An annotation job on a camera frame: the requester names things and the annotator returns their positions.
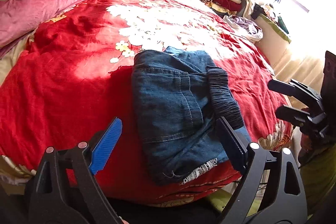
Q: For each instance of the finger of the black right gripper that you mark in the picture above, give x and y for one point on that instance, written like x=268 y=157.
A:
x=299 y=91

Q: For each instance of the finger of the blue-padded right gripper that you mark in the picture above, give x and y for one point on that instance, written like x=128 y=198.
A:
x=298 y=117

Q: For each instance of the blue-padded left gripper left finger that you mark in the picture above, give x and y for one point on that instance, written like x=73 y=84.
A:
x=65 y=189

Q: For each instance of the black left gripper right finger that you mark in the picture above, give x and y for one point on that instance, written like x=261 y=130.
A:
x=284 y=198

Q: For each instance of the blue denim lace-trimmed pants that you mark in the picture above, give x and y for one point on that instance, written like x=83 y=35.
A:
x=178 y=97

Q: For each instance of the beige bed sheet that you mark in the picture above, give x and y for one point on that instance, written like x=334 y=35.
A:
x=10 y=61

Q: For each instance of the basket of laundry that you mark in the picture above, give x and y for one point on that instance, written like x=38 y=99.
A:
x=244 y=27

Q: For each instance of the cream curtain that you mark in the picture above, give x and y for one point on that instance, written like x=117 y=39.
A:
x=299 y=51

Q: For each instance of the red floral blanket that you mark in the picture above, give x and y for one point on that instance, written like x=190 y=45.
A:
x=74 y=77

